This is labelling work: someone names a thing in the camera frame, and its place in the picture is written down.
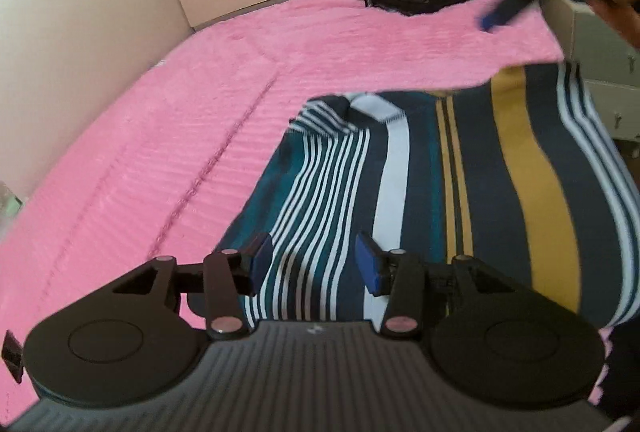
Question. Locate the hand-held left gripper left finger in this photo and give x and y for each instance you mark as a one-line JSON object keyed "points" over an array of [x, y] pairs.
{"points": [[261, 259]]}

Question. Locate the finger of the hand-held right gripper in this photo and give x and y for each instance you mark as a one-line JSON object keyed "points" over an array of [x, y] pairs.
{"points": [[505, 11]]}

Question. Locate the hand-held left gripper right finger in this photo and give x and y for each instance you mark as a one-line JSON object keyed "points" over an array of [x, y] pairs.
{"points": [[369, 264]]}

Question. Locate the striped knit shirt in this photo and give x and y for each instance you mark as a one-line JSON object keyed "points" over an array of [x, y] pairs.
{"points": [[480, 171]]}

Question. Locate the white dresser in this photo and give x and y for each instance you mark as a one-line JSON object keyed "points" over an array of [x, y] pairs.
{"points": [[600, 56]]}

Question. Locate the pink bed blanket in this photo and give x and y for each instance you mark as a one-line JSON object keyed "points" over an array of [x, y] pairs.
{"points": [[175, 111]]}

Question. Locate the small green object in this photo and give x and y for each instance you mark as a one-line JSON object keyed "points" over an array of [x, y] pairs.
{"points": [[9, 203]]}

